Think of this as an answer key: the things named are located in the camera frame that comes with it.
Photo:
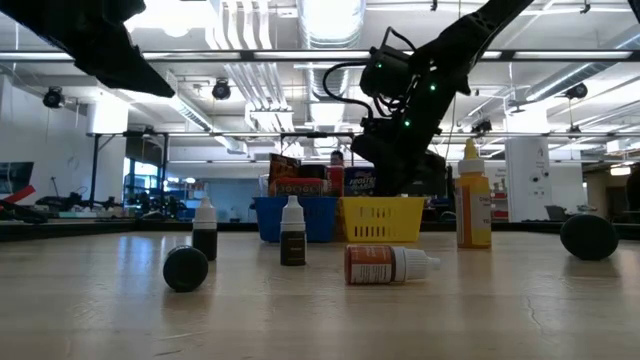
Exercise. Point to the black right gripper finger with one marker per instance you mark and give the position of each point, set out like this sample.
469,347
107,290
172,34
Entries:
395,182

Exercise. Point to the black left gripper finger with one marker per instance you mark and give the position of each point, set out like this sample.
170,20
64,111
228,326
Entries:
135,70

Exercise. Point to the blue Frosted Flakes cereal box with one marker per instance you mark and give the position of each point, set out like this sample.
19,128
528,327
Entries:
360,182

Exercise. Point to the orange-red sauce bottle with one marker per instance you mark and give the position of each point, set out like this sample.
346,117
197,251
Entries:
336,182

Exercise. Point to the orange-labelled dropper bottle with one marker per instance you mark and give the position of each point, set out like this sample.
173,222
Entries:
370,265

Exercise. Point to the red patterned tin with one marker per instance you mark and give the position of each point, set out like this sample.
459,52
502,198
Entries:
300,188

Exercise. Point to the small dark dropper bottle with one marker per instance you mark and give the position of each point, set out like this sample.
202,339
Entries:
205,245
293,245

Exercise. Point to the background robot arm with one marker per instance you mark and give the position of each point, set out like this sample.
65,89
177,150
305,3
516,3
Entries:
155,207

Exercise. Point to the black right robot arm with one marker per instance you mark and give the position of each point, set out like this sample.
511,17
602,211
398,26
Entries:
450,55

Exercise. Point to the yellow plastic basket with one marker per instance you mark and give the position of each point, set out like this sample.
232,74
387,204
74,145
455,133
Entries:
380,220

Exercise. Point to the person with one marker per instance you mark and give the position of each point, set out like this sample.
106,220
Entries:
337,159

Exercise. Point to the black ceiling spotlight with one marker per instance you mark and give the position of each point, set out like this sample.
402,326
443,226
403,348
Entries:
221,90
481,126
53,97
577,91

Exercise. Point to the yellow squeeze bottle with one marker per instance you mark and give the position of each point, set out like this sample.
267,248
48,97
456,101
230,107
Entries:
472,210

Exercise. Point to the blue plastic basket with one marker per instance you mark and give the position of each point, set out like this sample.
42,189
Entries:
267,220

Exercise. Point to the black ball right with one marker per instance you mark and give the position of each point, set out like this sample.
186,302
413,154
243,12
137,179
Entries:
589,237

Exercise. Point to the black ball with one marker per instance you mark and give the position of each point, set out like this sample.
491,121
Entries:
185,269
589,237

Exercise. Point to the black ball left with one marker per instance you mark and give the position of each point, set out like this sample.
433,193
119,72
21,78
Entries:
185,269

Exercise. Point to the dark wall monitor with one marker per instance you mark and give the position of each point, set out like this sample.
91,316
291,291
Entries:
15,175

